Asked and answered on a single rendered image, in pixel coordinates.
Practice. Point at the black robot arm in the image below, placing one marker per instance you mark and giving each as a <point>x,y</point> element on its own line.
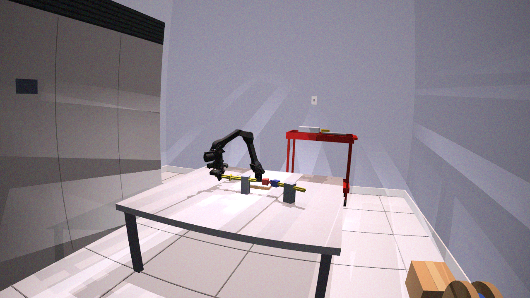
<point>219,144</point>

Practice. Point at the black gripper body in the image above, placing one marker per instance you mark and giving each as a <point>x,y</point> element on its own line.
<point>219,165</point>

